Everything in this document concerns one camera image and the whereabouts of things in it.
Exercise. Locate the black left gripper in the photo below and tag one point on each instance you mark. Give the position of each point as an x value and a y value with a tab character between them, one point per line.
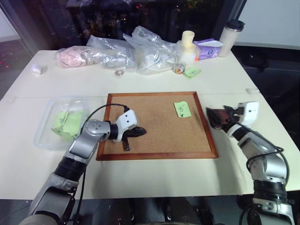
130	134

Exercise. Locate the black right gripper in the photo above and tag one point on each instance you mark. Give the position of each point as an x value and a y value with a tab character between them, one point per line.
235	116

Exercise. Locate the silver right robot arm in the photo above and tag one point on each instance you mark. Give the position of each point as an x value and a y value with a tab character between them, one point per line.
269	168

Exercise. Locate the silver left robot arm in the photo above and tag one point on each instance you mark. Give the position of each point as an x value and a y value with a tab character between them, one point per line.
80	150

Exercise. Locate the green sticky note with writing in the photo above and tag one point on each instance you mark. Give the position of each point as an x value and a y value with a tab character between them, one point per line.
182	108

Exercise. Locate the green sticky note pad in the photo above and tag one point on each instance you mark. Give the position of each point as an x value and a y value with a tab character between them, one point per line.
192	72

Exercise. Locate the clear cup of coloured pushpins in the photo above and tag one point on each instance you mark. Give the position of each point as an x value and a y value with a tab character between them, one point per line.
179	68

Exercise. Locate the clear plastic box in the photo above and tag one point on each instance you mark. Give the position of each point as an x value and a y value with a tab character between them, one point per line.
47	122

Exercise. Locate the wood framed cork board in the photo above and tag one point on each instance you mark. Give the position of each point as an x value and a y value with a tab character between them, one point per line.
154	127

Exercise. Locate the black chair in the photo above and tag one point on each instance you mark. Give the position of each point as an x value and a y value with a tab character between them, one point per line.
256	61

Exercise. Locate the crumpled green notes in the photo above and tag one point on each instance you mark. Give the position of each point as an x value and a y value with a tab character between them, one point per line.
68	124

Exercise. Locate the purple tissue pack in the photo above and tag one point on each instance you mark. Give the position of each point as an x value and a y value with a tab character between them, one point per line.
207	49

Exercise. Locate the dark rounded shape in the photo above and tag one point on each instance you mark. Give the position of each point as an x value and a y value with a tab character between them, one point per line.
122	213
184	212

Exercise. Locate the white tumbler with black lid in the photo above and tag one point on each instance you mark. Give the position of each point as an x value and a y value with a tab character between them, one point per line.
228	39

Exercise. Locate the cream plastic bottle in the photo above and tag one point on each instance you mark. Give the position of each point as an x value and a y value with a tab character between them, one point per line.
187	50

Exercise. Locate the crumpled clear plastic bag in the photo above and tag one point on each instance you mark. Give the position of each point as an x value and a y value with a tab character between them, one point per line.
110	50

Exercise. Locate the plastic bag with pink contents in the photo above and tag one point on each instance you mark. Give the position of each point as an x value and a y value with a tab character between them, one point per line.
70	57

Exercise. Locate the small white roll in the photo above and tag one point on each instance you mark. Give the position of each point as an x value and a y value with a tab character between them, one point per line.
37	69

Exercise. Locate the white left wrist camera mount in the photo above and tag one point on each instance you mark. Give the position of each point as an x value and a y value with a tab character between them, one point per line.
127	120

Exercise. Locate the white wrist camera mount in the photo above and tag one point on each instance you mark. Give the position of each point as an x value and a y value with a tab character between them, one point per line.
127	120
249	112

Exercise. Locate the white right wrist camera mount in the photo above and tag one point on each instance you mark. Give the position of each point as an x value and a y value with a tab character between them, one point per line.
249	112

